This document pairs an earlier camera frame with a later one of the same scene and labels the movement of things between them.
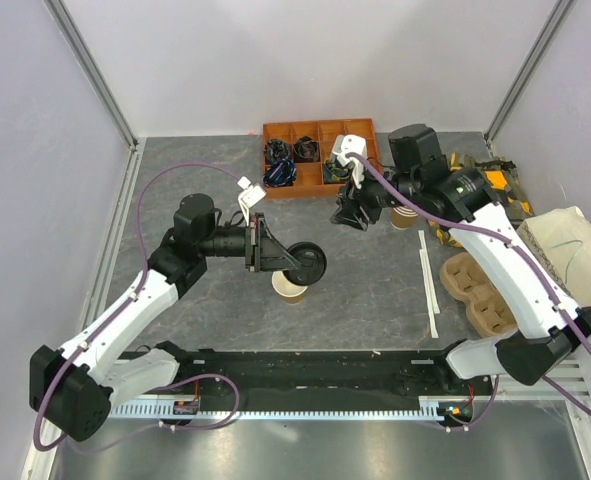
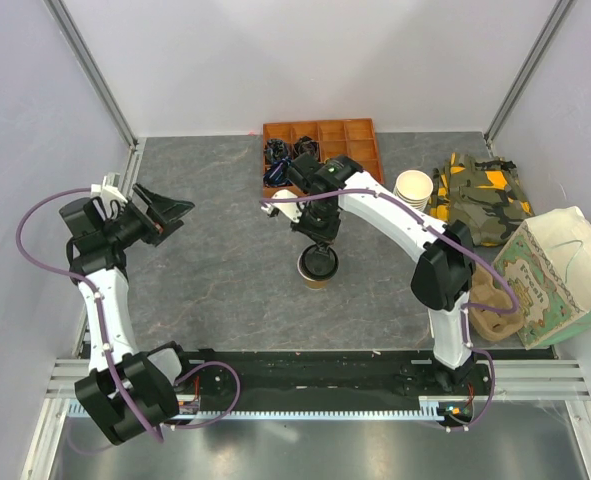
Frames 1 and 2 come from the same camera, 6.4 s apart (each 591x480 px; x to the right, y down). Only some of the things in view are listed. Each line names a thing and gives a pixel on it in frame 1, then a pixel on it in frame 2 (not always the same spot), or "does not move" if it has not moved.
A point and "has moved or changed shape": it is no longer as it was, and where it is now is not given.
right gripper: x=351 y=215 to x=325 y=237
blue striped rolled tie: x=281 y=173 does not move
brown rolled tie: x=306 y=149 does not move
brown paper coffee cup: x=291 y=291 to x=315 y=285
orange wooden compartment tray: x=310 y=180 does not move
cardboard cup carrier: x=464 y=279 does not move
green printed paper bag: x=579 y=254 does not move
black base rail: x=398 y=377 does not move
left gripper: x=258 y=256 to x=165 y=214
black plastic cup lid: x=312 y=260 has moved or changed shape
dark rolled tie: x=276 y=149 does not move
